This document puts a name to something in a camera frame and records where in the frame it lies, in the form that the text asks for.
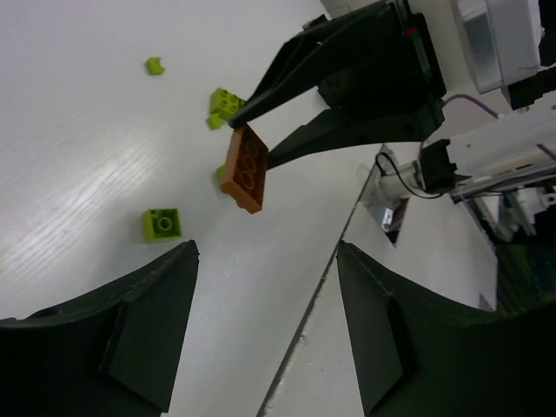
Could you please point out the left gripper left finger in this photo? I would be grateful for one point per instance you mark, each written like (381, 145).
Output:
(113, 351)

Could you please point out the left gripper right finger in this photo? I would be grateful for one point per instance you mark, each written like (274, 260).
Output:
(418, 353)

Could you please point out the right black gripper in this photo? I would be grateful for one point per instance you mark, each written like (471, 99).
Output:
(376, 70)

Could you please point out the orange lego brick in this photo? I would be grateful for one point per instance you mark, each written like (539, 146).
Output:
(245, 169)

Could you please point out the small lime piece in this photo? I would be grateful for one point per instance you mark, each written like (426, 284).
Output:
(214, 121)

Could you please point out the lime square lego brick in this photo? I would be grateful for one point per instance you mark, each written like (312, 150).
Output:
(220, 173)

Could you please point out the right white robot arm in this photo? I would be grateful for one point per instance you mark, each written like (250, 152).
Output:
(442, 164)

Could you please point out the tiny lime stud far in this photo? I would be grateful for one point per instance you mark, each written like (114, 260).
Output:
(153, 66)

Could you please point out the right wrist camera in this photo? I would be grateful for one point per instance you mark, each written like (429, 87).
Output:
(500, 40)

